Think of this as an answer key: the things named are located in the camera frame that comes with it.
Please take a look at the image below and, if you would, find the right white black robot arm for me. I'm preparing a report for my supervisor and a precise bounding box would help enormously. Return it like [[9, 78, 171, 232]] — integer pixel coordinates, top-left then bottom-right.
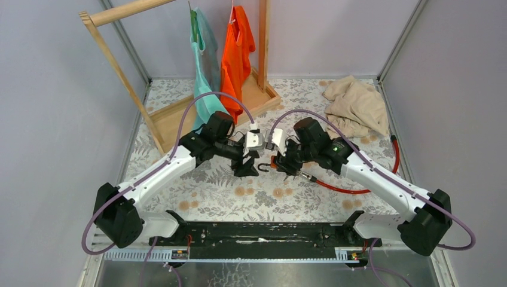
[[267, 117, 452, 257]]

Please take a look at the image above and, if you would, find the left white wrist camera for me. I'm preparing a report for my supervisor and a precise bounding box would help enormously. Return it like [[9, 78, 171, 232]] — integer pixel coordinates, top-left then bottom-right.
[[243, 123, 264, 156]]

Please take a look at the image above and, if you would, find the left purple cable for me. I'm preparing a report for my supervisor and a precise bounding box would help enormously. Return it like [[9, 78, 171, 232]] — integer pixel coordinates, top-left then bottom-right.
[[81, 91, 256, 256]]

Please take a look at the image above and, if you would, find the teal shirt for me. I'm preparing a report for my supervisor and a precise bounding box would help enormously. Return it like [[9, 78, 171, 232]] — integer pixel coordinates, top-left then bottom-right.
[[190, 8, 227, 129]]

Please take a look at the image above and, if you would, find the wooden clothes rack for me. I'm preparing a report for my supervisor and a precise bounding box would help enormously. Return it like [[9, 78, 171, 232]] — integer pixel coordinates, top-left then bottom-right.
[[79, 1, 282, 154]]

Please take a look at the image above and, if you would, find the floral patterned mat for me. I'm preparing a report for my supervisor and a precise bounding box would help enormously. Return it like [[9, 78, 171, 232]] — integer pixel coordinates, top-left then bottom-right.
[[118, 77, 405, 224]]

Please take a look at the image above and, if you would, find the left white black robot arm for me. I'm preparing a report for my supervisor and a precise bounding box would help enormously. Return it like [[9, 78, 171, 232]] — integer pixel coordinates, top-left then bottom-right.
[[90, 111, 262, 248]]

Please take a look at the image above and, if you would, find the green clothes hanger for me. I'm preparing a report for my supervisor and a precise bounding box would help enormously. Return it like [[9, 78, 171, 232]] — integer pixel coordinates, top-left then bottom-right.
[[188, 1, 198, 43]]

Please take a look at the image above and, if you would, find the beige crumpled cloth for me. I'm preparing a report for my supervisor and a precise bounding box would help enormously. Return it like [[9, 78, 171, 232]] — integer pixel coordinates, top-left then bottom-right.
[[323, 75, 389, 138]]

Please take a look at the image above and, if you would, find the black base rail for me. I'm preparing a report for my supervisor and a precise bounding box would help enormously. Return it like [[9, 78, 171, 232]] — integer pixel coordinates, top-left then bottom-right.
[[149, 221, 373, 260]]

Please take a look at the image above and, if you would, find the orange shirt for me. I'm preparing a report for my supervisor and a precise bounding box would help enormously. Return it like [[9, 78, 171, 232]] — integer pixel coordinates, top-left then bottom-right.
[[220, 5, 256, 102]]

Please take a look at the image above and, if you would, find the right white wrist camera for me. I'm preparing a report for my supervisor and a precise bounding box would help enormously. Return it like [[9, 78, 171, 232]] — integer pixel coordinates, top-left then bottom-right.
[[264, 128, 288, 156]]

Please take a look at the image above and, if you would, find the red cable lock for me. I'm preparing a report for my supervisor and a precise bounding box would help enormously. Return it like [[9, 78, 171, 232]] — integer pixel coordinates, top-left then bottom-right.
[[295, 133, 401, 195]]

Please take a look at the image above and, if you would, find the orange black padlock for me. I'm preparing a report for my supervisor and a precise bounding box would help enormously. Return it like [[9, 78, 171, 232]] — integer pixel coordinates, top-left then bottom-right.
[[257, 155, 277, 172]]

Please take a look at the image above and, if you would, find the white pink clothes hanger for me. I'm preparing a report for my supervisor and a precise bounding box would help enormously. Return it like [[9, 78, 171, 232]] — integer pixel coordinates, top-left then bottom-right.
[[227, 0, 242, 46]]

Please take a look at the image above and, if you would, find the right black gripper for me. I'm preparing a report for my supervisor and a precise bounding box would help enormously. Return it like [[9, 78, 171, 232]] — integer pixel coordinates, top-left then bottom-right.
[[273, 137, 316, 176]]

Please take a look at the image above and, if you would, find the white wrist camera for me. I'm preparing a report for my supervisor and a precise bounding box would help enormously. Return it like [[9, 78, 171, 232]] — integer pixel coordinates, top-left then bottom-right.
[[264, 128, 288, 156], [243, 123, 264, 156]]

